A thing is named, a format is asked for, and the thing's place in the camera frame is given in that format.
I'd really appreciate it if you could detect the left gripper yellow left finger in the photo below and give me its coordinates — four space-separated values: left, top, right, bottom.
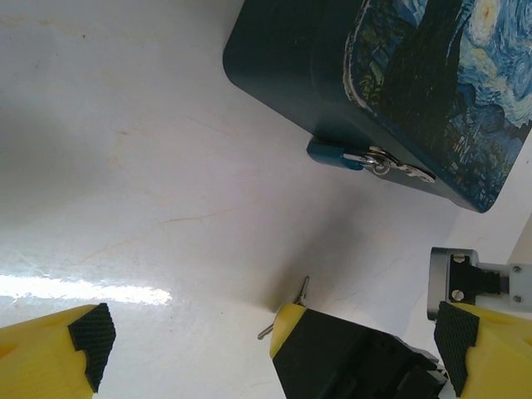
0 302 120 399

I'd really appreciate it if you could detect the small silver key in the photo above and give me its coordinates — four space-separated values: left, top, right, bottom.
257 276 311 340

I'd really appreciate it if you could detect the blue padlock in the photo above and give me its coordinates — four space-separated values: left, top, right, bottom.
306 139 394 175

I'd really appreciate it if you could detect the silver box hasp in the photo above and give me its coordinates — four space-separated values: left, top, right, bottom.
365 145 437 184

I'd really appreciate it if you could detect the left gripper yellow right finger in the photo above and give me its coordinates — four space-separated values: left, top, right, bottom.
431 301 532 399

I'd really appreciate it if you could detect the grey metal bracket with screws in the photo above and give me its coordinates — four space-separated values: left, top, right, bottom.
427 246 532 322

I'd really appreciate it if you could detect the box with starry night print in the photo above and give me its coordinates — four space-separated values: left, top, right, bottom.
222 0 532 215

